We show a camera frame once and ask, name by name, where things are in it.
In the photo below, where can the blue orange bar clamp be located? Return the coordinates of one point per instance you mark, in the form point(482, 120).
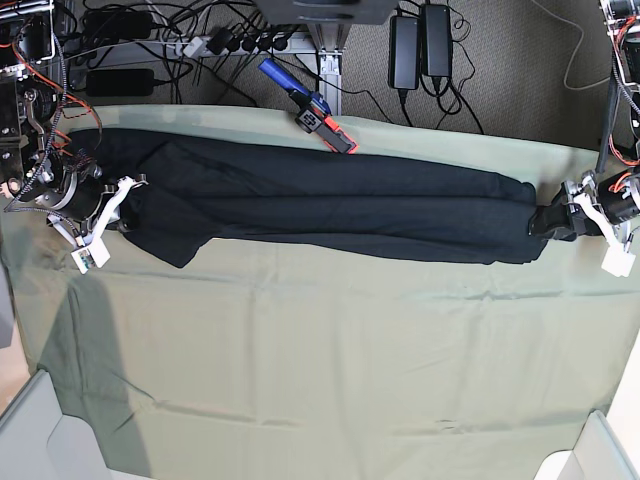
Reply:
point(314, 116)

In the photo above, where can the black T-shirt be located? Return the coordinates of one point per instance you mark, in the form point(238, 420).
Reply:
point(201, 189)

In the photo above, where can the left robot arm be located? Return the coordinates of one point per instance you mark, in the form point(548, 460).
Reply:
point(621, 19)

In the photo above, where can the aluminium frame post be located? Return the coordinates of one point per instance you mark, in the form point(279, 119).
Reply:
point(329, 41)

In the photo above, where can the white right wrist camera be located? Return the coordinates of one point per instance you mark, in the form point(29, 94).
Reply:
point(93, 255)

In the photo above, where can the white bin right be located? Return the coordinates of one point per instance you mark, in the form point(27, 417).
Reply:
point(597, 455)

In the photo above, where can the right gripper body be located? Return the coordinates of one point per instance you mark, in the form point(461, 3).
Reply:
point(80, 196)

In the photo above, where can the black power adapter right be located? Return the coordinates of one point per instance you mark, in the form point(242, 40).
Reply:
point(403, 60)

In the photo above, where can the white bin left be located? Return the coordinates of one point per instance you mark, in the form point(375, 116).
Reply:
point(38, 441)

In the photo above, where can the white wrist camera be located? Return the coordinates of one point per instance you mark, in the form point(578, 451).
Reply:
point(93, 255)
point(618, 262)

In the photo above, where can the black power adapter left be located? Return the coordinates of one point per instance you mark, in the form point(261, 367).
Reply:
point(120, 83)

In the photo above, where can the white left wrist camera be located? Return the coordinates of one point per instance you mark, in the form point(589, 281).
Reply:
point(618, 262)

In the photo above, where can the white power strip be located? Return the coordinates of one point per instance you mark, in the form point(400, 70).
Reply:
point(226, 43)

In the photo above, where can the light green table cloth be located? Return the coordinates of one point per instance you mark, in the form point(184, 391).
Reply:
point(269, 361)

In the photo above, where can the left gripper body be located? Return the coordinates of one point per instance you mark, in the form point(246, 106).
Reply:
point(616, 198)

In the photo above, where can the black power adapter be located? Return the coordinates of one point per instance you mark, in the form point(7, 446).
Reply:
point(437, 42)
point(120, 83)
point(403, 60)

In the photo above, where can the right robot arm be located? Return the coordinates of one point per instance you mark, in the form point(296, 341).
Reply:
point(41, 170)

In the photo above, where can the white bin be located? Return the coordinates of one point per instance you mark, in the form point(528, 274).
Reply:
point(597, 455)
point(38, 441)

